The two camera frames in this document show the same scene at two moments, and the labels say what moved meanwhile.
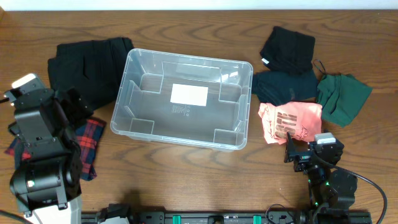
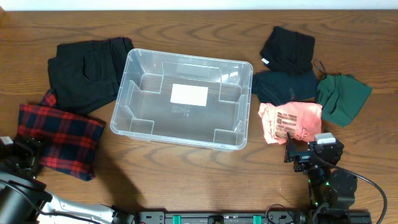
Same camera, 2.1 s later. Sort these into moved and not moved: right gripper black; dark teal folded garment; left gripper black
Moved: left gripper black
Not moved: right gripper black; dark teal folded garment
